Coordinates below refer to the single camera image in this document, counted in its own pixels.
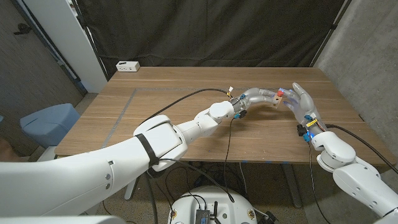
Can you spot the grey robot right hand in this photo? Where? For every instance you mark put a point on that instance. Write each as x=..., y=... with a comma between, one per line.
x=303, y=105

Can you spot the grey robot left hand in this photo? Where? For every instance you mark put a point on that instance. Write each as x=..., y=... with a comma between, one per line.
x=255, y=97

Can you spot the wooden block with holes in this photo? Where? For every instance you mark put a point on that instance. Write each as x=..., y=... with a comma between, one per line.
x=277, y=100

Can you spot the red screw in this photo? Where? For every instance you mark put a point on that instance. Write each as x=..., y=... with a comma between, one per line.
x=280, y=93

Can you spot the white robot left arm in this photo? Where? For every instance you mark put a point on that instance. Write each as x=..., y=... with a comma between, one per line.
x=93, y=177

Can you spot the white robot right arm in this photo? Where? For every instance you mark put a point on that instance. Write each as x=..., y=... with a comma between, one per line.
x=354, y=174

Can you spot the grey table leg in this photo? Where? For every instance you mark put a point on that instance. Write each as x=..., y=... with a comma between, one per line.
x=292, y=186
x=130, y=189

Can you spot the black backdrop stand pole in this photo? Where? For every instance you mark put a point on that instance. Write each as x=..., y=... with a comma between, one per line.
x=88, y=35
x=333, y=27

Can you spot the black backdrop curtain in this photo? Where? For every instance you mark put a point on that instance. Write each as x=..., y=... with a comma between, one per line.
x=202, y=31

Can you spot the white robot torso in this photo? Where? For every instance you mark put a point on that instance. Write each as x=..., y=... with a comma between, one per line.
x=214, y=199

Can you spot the black antenna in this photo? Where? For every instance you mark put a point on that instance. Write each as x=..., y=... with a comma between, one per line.
x=214, y=211

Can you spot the grey electronics box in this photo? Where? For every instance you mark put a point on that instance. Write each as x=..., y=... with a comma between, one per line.
x=202, y=217

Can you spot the white power strip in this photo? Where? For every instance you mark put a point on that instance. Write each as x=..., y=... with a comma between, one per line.
x=127, y=66

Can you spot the blue-grey stool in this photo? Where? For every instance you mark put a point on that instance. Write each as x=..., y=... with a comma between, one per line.
x=49, y=124

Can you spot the person's bare leg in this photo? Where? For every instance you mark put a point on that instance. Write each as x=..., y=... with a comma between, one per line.
x=9, y=152

